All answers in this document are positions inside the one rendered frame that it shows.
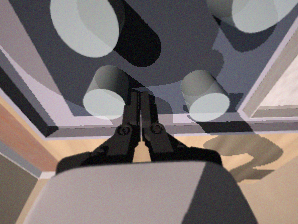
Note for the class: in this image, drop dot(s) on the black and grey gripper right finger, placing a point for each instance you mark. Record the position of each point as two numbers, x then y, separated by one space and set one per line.
162 145

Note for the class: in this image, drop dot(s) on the clear glass jar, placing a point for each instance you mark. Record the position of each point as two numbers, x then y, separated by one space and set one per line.
89 27
251 16
107 93
203 96

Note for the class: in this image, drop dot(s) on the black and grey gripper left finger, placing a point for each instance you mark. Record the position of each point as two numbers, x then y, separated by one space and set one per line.
119 148

